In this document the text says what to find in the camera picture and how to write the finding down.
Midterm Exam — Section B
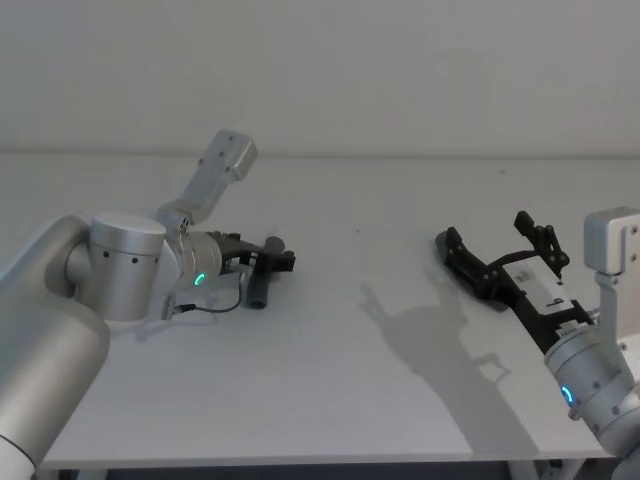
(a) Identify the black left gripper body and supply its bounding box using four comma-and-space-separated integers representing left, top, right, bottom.
209, 230, 267, 276

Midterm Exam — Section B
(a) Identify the thin dark gripper cable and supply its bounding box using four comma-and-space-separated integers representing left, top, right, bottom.
162, 272, 251, 321

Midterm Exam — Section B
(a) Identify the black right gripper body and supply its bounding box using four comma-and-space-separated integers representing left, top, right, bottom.
478, 253, 597, 352

